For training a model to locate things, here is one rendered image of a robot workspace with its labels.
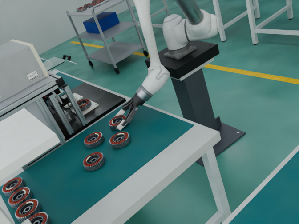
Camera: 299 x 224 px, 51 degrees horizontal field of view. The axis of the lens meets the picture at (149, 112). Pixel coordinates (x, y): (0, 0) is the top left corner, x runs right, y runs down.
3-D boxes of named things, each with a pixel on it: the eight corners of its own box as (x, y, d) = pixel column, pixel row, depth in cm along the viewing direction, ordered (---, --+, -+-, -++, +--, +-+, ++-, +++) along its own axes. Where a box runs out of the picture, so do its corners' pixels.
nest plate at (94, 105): (89, 100, 225) (88, 99, 225) (98, 105, 214) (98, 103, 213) (71, 111, 219) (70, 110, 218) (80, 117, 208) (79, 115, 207)
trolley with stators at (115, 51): (117, 50, 557) (94, -7, 507) (151, 56, 479) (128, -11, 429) (89, 66, 532) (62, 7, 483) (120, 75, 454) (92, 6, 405)
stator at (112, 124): (127, 117, 192) (125, 112, 190) (129, 126, 182) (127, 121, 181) (110, 123, 192) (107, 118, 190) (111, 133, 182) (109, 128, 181)
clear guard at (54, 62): (64, 60, 245) (61, 53, 242) (77, 63, 227) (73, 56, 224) (26, 80, 232) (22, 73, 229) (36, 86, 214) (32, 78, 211)
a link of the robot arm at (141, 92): (151, 90, 186) (145, 98, 187) (140, 82, 182) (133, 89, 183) (155, 97, 178) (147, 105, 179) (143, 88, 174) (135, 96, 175)
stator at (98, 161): (109, 157, 163) (106, 151, 162) (98, 172, 155) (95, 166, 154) (92, 156, 169) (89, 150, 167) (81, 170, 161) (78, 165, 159)
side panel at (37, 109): (64, 141, 192) (38, 97, 176) (66, 142, 190) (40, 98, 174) (22, 169, 181) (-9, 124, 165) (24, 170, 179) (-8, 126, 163)
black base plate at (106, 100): (85, 84, 260) (83, 82, 259) (126, 101, 211) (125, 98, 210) (34, 114, 241) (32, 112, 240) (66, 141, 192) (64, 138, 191)
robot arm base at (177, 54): (178, 45, 245) (176, 38, 242) (197, 48, 228) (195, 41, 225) (160, 55, 239) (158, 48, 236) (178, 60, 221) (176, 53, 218)
